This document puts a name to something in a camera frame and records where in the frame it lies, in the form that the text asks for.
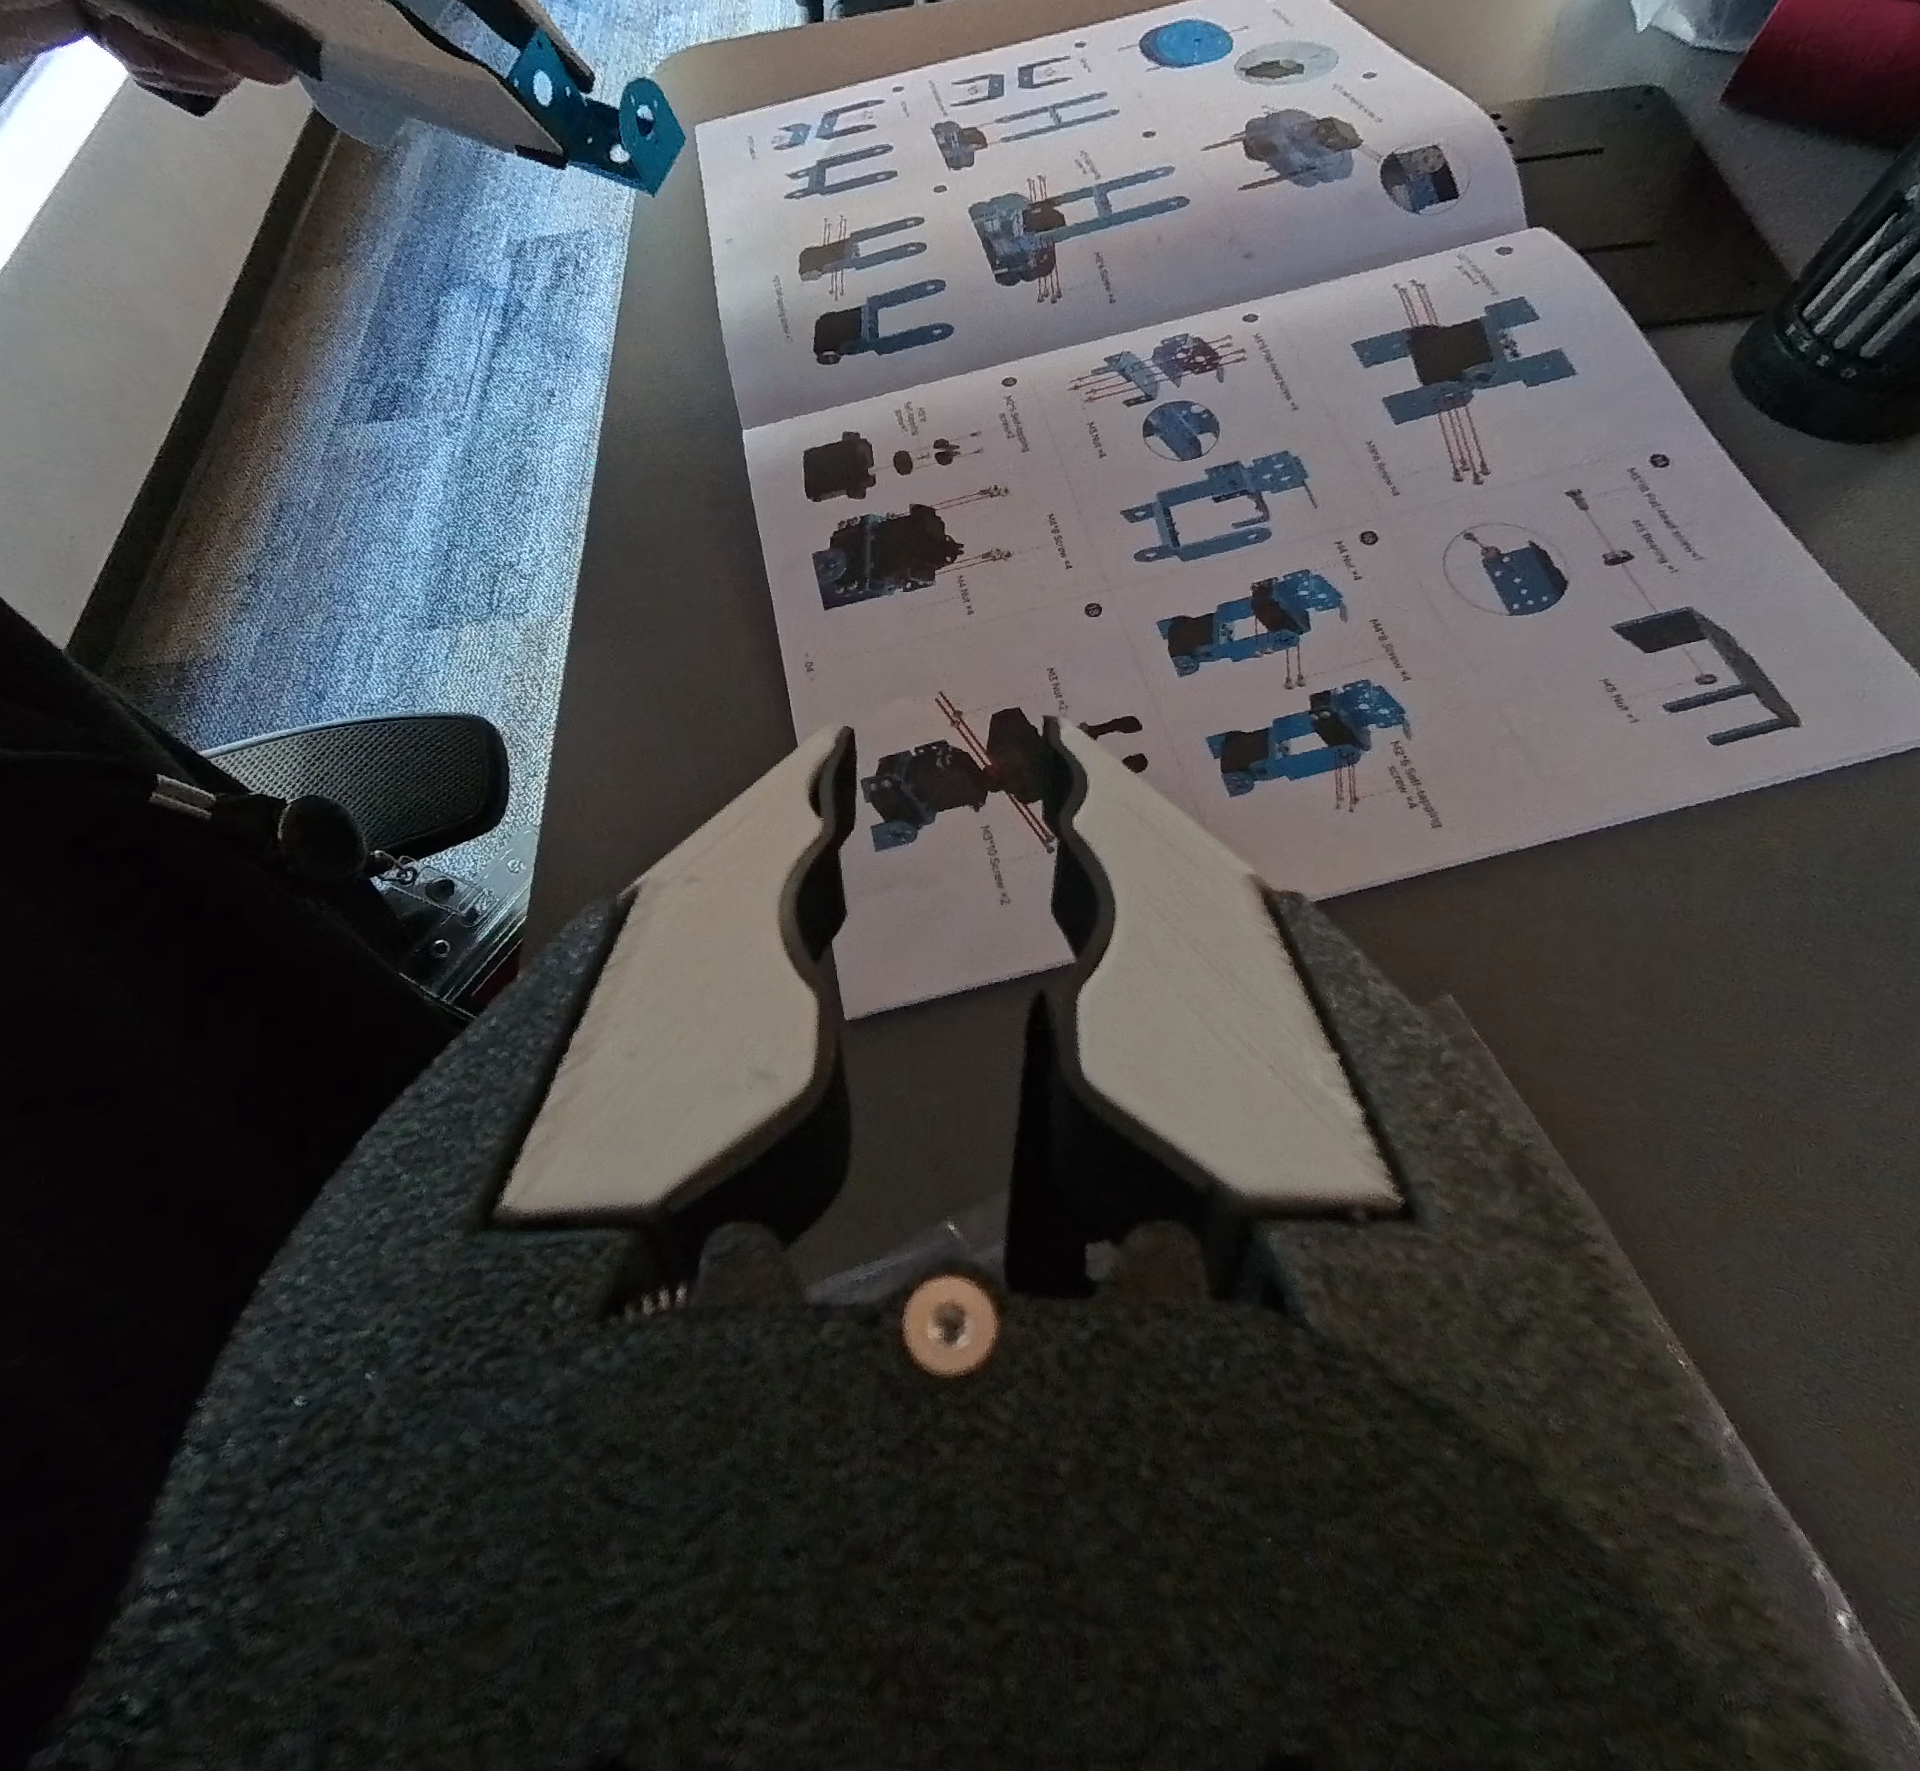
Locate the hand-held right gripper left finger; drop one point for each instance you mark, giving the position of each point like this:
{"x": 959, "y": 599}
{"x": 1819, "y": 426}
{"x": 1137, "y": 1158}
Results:
{"x": 656, "y": 1053}

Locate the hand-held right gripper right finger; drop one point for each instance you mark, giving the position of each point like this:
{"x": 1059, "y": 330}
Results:
{"x": 1242, "y": 1053}

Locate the small blue U bracket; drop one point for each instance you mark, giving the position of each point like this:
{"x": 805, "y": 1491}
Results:
{"x": 620, "y": 147}

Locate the grey desk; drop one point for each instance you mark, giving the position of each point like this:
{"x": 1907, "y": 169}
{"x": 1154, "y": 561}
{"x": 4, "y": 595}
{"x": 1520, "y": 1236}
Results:
{"x": 1647, "y": 975}

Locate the person's left hand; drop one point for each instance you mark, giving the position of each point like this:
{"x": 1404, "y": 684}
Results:
{"x": 71, "y": 0}

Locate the black mesh office chair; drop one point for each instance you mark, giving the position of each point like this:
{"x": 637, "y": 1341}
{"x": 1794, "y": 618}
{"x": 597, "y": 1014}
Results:
{"x": 391, "y": 781}

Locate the instruction booklet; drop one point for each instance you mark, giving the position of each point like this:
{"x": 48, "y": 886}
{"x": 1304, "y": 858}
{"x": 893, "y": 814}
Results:
{"x": 1054, "y": 662}

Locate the person's black clothing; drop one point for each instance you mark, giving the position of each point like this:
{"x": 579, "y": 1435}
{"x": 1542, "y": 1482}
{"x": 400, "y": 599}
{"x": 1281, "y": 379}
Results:
{"x": 147, "y": 1205}

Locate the black screwdriver bit set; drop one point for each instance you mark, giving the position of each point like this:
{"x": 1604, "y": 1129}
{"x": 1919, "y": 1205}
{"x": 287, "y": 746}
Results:
{"x": 1825, "y": 357}

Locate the black metal plate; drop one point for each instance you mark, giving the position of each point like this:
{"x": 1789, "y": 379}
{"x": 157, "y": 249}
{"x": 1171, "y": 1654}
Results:
{"x": 1647, "y": 196}

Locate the dark red box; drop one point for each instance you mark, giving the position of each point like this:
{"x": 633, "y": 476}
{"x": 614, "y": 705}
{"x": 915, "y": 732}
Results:
{"x": 1848, "y": 49}

